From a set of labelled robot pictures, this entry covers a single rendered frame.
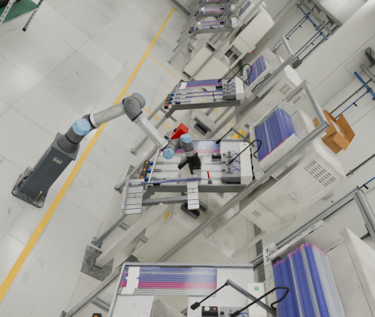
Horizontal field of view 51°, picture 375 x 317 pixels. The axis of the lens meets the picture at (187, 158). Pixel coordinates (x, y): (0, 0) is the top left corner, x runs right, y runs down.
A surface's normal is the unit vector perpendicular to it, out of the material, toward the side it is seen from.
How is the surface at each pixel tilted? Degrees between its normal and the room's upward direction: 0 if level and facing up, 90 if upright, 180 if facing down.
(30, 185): 90
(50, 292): 0
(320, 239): 90
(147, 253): 90
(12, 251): 0
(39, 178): 90
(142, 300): 45
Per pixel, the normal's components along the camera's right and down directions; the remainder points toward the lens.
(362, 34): -0.08, 0.52
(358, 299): -0.76, -0.59
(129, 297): -0.07, -0.86
